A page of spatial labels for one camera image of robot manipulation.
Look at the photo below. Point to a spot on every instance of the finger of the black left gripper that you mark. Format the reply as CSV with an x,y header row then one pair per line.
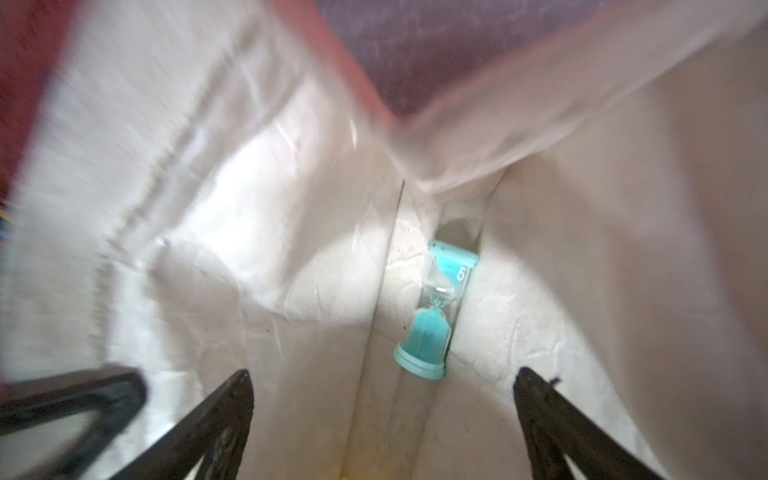
x,y
113,396

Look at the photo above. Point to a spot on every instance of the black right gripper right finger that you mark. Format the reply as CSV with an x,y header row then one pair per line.
x,y
556,434

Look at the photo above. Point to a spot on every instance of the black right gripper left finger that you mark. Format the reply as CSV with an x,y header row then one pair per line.
x,y
209,441

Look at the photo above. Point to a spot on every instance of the teal hourglass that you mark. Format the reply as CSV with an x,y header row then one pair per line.
x,y
424,349

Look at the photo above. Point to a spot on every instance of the cream canvas bag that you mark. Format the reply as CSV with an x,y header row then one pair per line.
x,y
206,186

